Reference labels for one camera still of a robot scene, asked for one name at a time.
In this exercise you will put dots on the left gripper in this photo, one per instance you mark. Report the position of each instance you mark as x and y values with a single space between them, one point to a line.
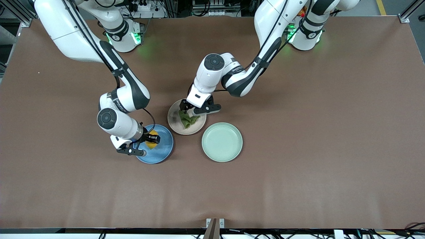
183 106

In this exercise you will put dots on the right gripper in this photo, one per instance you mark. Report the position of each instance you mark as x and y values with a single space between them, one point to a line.
148 135

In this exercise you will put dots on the yellow lemon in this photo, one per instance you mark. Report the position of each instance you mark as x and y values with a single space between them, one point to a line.
151 145

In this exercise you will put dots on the green lettuce leaf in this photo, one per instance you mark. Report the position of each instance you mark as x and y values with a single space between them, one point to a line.
187 122

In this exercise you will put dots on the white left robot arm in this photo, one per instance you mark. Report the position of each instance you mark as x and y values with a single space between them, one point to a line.
212 76

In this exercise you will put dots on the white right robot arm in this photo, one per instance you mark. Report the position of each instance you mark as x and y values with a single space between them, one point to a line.
76 39

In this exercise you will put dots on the blue plate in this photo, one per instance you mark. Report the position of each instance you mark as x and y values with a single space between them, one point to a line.
164 149

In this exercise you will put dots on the beige plate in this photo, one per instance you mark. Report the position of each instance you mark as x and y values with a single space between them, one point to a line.
173 121

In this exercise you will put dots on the light green plate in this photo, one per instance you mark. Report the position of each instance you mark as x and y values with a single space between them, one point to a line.
222 142

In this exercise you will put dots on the white electronic device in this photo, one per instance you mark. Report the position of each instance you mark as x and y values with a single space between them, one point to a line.
215 13

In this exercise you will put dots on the white power strip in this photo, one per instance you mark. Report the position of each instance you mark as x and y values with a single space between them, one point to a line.
146 6

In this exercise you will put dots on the metal camera stand bracket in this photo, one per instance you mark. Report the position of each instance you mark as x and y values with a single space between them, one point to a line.
212 229

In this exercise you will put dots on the aluminium frame profile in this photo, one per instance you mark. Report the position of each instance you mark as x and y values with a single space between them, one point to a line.
26 22
403 19

